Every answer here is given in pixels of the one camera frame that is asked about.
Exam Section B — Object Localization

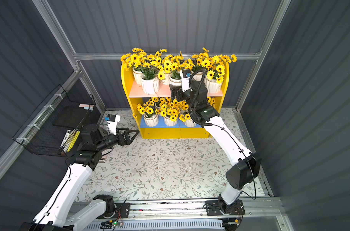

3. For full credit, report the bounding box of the white marker in basket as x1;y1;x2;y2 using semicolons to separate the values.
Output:
60;130;72;147

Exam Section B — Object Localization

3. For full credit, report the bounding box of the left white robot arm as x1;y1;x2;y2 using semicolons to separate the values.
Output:
19;124;139;231

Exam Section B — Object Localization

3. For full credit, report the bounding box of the shelf sunflower pot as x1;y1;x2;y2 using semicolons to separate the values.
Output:
120;48;149;86
179;101;196;128
160;98;180;127
157;49;184;85
201;48;237;94
132;98;159;128
187;51;209;74
207;97;215;108

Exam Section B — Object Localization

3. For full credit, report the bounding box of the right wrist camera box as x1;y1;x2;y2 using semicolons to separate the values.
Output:
180;69;192;92

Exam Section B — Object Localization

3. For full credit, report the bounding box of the yellow wooden shelf unit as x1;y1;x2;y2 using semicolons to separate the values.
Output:
120;59;231;140

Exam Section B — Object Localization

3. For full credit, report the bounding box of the black wire wall basket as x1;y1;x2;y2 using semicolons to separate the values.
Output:
12;85;96;157

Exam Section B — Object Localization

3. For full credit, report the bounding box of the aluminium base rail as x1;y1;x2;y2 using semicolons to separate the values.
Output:
86;197;293;231

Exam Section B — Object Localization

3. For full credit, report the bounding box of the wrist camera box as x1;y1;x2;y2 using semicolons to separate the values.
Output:
180;69;192;92
105;114;121;135

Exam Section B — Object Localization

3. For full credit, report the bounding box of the sunflower pot taken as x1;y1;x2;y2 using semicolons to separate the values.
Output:
138;53;164;94
169;71;182;87

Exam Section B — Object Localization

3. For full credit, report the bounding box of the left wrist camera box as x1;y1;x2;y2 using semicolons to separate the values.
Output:
105;114;121;135

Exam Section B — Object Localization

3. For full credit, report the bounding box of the yellow marker in basket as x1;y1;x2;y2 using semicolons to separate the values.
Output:
64;130;80;153

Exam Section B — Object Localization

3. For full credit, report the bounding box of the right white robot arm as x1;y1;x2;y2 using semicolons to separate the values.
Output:
170;81;261;215

